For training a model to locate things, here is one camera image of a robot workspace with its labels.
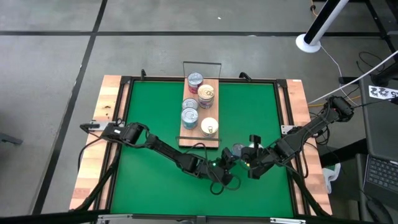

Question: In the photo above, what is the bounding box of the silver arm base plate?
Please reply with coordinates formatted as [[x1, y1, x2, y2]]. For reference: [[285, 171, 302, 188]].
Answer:
[[90, 119, 108, 131], [280, 124, 295, 136]]

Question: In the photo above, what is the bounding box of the grey floor object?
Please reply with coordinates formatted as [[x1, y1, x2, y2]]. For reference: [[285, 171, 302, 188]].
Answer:
[[0, 132, 23, 146]]

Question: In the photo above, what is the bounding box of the dark grey laptop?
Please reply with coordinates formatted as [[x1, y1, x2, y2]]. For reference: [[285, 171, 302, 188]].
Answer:
[[363, 154, 398, 208]]

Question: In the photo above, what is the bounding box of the black and white pole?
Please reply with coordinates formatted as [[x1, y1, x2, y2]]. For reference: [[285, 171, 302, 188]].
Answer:
[[295, 0, 351, 54]]

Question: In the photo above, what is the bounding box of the silver camera mount bar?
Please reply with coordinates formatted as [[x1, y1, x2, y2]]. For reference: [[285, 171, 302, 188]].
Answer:
[[96, 213, 307, 224]]

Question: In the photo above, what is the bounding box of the thin white cord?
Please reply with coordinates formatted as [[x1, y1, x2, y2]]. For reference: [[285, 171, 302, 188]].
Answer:
[[319, 45, 361, 106]]

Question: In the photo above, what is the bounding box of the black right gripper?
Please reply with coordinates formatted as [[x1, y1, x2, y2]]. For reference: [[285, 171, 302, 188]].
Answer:
[[239, 133, 277, 180]]

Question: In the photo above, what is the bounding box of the white marker sheet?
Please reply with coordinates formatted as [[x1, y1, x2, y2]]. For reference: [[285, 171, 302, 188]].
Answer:
[[368, 85, 398, 101]]

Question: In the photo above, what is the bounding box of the thick white cable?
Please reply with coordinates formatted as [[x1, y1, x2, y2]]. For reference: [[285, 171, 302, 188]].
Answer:
[[307, 49, 398, 105]]

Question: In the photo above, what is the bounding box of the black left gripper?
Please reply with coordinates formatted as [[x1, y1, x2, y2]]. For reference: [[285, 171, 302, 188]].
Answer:
[[194, 147, 235, 187]]

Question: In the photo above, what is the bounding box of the black power adapter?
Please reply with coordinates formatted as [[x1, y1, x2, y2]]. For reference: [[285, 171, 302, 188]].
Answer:
[[338, 76, 359, 85]]

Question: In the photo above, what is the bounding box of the green table mat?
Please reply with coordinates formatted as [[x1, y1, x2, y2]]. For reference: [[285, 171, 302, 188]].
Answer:
[[110, 80, 295, 218]]

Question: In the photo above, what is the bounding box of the black metal stand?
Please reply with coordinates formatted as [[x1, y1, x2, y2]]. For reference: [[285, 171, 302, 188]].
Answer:
[[363, 0, 398, 54]]

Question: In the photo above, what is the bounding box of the black handle clamp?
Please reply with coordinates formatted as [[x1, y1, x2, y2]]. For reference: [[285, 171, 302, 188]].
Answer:
[[80, 123, 101, 132]]

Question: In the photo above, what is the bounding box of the white cloth bag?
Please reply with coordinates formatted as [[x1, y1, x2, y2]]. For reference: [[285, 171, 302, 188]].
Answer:
[[322, 162, 342, 194]]

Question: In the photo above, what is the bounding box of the wooden shelf black wire frame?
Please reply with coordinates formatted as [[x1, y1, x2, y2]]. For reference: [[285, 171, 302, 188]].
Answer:
[[176, 61, 223, 151]]

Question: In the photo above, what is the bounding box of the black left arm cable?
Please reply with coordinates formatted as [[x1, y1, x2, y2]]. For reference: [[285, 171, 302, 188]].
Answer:
[[210, 175, 242, 196]]

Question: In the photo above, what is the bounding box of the black table frame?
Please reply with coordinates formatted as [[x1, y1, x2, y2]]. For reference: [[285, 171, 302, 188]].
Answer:
[[71, 74, 332, 224]]

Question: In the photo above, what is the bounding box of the black monitor stand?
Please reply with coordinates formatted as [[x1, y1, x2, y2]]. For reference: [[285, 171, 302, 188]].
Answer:
[[371, 60, 398, 88]]

